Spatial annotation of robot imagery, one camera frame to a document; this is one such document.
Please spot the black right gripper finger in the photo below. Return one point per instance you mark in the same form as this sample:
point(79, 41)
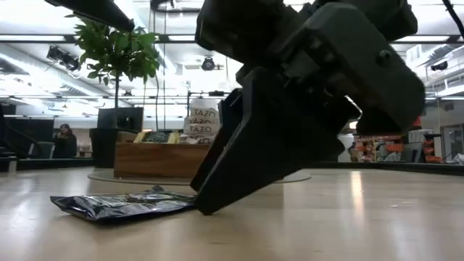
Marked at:
point(230, 119)
point(268, 145)

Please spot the yellow green tea packet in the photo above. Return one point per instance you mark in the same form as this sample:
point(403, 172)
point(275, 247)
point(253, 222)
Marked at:
point(157, 137)

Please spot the wooden tea organizer box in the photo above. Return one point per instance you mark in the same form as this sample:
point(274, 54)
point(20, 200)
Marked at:
point(159, 161)

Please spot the black foil tea packet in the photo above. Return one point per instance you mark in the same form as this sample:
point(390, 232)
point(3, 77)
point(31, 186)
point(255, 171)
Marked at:
point(123, 206)

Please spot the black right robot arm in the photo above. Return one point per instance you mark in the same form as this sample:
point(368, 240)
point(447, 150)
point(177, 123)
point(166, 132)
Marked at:
point(398, 18)

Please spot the green leafy plant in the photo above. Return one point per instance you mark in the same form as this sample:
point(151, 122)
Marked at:
point(108, 54)

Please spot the black ceiling spotlight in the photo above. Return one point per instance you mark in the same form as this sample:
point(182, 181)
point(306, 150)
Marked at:
point(208, 64)
point(65, 59)
point(439, 66)

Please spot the red storage bin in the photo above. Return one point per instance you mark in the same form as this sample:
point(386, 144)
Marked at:
point(417, 121)

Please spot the black partition panel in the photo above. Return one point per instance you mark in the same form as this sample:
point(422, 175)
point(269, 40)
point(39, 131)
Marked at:
point(127, 119)

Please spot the shelf with orange bins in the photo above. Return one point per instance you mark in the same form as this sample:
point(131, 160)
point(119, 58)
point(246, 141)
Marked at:
point(395, 148)

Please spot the black plant pot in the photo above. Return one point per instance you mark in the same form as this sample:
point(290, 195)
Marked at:
point(103, 148)

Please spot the person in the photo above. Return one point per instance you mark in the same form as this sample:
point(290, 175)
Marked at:
point(65, 143)

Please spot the black aluminium table frame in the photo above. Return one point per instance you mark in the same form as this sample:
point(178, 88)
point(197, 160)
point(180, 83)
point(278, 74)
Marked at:
point(398, 167)

